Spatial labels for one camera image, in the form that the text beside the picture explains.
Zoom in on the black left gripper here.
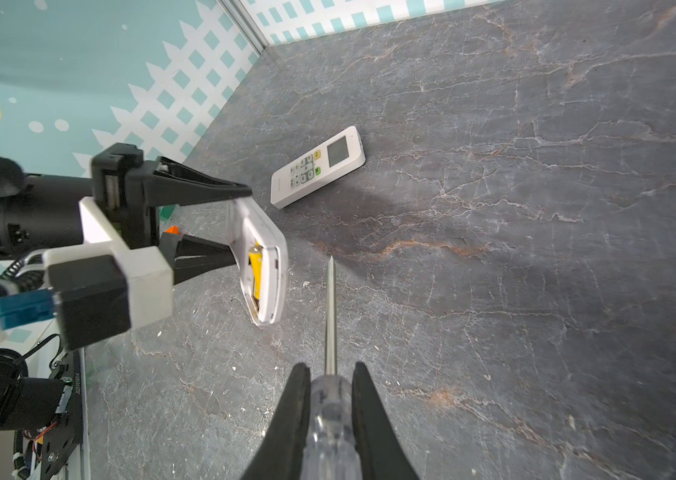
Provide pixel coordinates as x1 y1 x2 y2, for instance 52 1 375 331
91 143 252 284

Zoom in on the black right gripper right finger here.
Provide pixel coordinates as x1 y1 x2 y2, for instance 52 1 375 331
352 362 419 480

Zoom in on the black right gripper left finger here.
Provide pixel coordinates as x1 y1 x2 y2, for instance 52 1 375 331
241 363 311 480

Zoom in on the clear handle screwdriver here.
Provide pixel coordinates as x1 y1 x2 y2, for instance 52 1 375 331
301 258 362 479

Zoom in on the large white remote control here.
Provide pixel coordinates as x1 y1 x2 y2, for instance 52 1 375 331
227 197 289 326

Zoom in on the yellow battery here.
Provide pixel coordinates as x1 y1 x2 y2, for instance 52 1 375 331
248 243 263 305

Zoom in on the small white remote control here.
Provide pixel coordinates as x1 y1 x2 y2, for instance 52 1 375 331
270 126 366 209

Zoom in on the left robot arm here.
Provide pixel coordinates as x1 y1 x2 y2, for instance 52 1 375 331
0 143 252 479

